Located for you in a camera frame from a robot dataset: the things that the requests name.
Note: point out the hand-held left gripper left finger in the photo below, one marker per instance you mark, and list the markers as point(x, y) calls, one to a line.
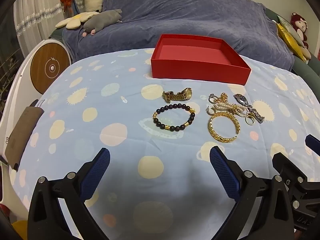
point(98, 170)

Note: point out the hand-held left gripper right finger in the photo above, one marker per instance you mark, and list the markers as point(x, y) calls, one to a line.
point(222, 173)

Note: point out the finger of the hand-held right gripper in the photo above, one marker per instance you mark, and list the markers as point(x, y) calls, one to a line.
point(282, 162)
point(314, 143)

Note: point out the gold braided bangle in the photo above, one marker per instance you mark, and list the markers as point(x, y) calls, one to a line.
point(226, 115)

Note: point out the hoop earring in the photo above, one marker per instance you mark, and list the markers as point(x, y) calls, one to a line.
point(207, 110)

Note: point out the silver wristwatch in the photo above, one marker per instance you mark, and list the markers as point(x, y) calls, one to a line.
point(240, 97)

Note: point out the gold wristwatch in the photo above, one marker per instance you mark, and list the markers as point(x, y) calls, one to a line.
point(186, 93)

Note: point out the red cardboard box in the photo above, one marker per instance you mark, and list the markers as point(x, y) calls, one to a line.
point(200, 73)

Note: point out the green sofa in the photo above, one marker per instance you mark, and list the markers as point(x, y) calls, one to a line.
point(305, 70)

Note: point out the brown pouch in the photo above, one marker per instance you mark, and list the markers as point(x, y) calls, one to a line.
point(22, 135)

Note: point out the yellow pillow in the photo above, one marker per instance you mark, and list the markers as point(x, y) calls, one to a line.
point(287, 36)

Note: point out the white appliance with wooden disc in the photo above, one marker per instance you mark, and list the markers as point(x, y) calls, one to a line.
point(50, 67)

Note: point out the patterned pillow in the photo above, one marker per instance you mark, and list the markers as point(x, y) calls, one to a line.
point(290, 26)

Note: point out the monkey plush toy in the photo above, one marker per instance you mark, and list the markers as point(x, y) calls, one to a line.
point(298, 23)

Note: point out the flower shaped cushion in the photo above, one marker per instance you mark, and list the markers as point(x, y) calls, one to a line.
point(75, 21)

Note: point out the grey plush toy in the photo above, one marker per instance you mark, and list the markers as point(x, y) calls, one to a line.
point(102, 18)

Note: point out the white curtain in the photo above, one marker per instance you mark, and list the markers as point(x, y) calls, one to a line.
point(37, 17)

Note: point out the blue sofa blanket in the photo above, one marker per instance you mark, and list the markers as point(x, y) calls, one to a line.
point(187, 12)

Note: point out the red bow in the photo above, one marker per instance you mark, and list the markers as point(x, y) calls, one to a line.
point(67, 1)

